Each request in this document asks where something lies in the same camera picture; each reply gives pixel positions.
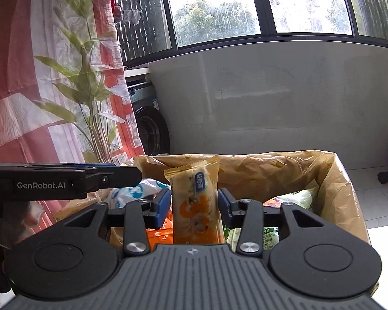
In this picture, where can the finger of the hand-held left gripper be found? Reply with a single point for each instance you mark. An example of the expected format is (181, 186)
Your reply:
(116, 177)
(84, 165)

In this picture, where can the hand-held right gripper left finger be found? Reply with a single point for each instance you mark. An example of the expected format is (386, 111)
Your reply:
(161, 208)

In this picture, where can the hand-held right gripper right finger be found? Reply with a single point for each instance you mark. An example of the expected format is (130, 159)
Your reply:
(225, 206)

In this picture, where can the orange and cream cake packet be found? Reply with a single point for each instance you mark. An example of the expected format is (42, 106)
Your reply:
(194, 206)

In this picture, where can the plastic-lined cardboard box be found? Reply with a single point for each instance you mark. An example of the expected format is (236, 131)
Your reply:
(278, 174)

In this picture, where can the white and blue snack packet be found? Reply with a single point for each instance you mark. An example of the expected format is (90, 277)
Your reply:
(139, 191)

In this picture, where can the bright orange snack packet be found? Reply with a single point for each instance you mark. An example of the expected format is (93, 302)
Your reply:
(160, 236)

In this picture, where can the white packet with green print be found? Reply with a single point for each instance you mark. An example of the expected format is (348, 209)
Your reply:
(270, 237)

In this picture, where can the dark grey washing machine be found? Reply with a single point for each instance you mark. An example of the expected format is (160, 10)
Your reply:
(148, 126)

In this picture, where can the pale green snack packet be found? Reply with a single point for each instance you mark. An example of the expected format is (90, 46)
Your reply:
(294, 198)

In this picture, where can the printed red and white curtain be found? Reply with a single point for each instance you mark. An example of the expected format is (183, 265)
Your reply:
(35, 71)

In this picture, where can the white counter slab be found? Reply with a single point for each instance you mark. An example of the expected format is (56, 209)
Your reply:
(135, 71)

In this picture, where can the laundry outside window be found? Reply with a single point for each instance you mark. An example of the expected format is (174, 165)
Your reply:
(126, 11)

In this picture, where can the black framed window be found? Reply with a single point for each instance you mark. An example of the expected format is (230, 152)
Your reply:
(267, 3)

